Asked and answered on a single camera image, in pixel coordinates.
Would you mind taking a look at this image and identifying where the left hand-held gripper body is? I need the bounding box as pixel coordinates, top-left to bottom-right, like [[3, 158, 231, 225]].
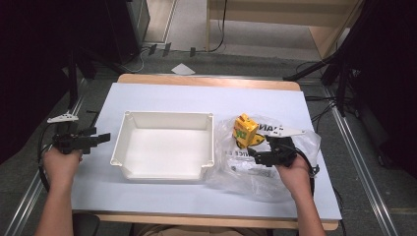
[[46, 112, 91, 155]]

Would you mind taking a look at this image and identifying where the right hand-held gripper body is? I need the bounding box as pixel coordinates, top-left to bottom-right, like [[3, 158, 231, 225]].
[[256, 124, 307, 168]]

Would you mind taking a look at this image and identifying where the clear plastic bag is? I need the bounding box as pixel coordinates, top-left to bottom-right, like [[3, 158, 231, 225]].
[[205, 114, 323, 204]]

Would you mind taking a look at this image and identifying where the yellow carton box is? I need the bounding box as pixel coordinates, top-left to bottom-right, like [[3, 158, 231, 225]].
[[232, 112, 267, 149]]

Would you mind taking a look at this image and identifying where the person's left hand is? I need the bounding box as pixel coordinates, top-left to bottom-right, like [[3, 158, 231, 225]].
[[41, 147, 84, 189]]

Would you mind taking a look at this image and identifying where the person's right hand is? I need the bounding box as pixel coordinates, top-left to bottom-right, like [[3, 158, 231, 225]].
[[274, 154, 313, 200]]

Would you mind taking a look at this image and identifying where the black tripod stand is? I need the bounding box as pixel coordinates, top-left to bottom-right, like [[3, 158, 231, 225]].
[[60, 45, 129, 111], [282, 19, 365, 118]]

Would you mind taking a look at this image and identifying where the white plastic bin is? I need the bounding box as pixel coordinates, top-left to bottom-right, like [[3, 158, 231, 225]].
[[109, 110, 216, 182]]

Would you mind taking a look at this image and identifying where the black stool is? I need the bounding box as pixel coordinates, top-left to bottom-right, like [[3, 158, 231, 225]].
[[72, 212, 101, 236]]

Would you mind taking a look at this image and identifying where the wooden table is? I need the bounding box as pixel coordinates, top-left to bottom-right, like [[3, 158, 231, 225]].
[[93, 73, 339, 231]]

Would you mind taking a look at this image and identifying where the white table mat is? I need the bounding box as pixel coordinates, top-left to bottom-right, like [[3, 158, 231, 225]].
[[71, 82, 343, 221]]

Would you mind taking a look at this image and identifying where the person's lap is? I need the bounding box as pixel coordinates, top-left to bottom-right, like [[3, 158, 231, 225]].
[[130, 223, 274, 236]]

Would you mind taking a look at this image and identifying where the white paper sheet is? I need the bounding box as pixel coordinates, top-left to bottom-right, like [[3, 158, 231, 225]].
[[170, 62, 197, 76]]

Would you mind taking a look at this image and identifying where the black cabinet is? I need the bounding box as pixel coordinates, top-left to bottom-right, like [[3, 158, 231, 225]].
[[104, 0, 151, 65]]

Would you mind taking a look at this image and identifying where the light wooden furniture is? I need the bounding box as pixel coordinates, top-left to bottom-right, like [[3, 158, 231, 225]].
[[205, 0, 366, 61]]

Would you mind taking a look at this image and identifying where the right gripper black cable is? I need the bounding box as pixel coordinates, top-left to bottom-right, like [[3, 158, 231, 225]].
[[294, 147, 321, 198]]

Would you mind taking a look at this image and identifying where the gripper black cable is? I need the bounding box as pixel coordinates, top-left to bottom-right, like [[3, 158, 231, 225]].
[[294, 147, 321, 198], [36, 123, 56, 194]]

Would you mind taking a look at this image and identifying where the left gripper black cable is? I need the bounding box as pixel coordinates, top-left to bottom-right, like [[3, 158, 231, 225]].
[[36, 123, 56, 194]]

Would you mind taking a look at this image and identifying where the aluminium floor rail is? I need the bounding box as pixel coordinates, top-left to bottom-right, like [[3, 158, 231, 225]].
[[323, 87, 401, 236], [2, 77, 89, 236]]

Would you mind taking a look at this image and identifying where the black hanging cable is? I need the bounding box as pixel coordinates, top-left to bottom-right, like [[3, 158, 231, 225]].
[[208, 0, 229, 54]]

